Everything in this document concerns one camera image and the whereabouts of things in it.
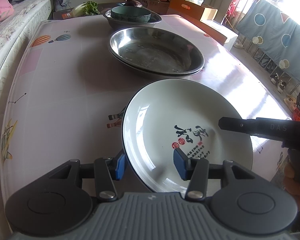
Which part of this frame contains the white ceramic plate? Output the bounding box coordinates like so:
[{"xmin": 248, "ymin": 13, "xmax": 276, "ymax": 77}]
[{"xmin": 122, "ymin": 79, "xmax": 253, "ymax": 193}]

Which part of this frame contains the steel plate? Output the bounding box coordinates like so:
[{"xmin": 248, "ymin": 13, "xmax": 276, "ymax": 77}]
[
  {"xmin": 108, "ymin": 43, "xmax": 205, "ymax": 76},
  {"xmin": 108, "ymin": 27, "xmax": 205, "ymax": 77}
]

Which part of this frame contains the small steel bowl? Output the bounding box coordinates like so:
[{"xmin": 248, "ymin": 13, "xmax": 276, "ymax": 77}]
[{"xmin": 102, "ymin": 8, "xmax": 162, "ymax": 30}]

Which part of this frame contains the teal ceramic bowl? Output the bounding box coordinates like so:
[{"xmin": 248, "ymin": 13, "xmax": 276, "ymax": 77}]
[{"xmin": 110, "ymin": 6, "xmax": 152, "ymax": 23}]

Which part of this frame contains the person's right hand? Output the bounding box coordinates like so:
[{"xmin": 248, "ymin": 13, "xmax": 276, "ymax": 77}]
[{"xmin": 283, "ymin": 163, "xmax": 300, "ymax": 211}]

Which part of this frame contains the pink patterned tablecloth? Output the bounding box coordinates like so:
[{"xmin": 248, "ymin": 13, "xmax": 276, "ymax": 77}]
[{"xmin": 0, "ymin": 15, "xmax": 289, "ymax": 200}]

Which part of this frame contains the blue patterned hanging cloth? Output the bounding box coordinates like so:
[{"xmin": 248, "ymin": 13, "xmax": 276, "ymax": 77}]
[{"xmin": 236, "ymin": 0, "xmax": 300, "ymax": 82}]

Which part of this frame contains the large white orange box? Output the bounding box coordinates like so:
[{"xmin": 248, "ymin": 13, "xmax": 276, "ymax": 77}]
[{"xmin": 193, "ymin": 19, "xmax": 238, "ymax": 50}]

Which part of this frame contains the dark printed flat box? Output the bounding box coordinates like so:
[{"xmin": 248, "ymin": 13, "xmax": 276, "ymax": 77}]
[{"xmin": 52, "ymin": 2, "xmax": 124, "ymax": 20}]

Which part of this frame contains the green leafy cabbage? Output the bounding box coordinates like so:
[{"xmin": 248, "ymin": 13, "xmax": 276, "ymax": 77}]
[{"xmin": 71, "ymin": 1, "xmax": 100, "ymax": 17}]

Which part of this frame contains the orange cardboard box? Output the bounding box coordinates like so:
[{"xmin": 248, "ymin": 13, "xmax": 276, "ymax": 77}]
[{"xmin": 167, "ymin": 0, "xmax": 218, "ymax": 21}]

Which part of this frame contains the white mattress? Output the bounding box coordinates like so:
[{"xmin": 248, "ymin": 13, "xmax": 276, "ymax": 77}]
[{"xmin": 0, "ymin": 0, "xmax": 55, "ymax": 120}]

